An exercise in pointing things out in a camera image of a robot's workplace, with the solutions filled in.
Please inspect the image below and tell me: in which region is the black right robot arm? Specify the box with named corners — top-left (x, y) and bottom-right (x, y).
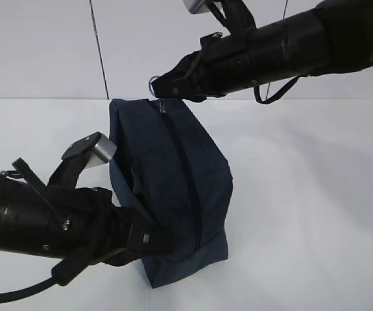
top-left (150, 1), bottom-right (373, 104)

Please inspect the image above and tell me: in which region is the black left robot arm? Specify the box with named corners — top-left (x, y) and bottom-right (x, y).
top-left (0, 176), bottom-right (174, 286)

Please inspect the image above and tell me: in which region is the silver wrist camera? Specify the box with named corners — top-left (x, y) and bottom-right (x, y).
top-left (184, 0), bottom-right (257, 33)
top-left (46, 131), bottom-right (118, 190)

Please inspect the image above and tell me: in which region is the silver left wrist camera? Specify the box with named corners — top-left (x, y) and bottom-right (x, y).
top-left (46, 131), bottom-right (118, 190)

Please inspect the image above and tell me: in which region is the dark blue lunch bag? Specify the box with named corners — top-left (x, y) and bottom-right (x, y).
top-left (109, 98), bottom-right (233, 288)

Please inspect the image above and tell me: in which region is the black cable loop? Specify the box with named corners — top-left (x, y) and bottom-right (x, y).
top-left (252, 74), bottom-right (307, 104)

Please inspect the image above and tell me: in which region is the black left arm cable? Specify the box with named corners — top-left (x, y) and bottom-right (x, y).
top-left (0, 255), bottom-right (77, 298)

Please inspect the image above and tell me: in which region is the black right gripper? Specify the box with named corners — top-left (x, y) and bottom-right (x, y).
top-left (152, 30), bottom-right (258, 103)

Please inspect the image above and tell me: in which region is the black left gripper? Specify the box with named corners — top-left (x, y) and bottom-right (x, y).
top-left (51, 188), bottom-right (175, 286)

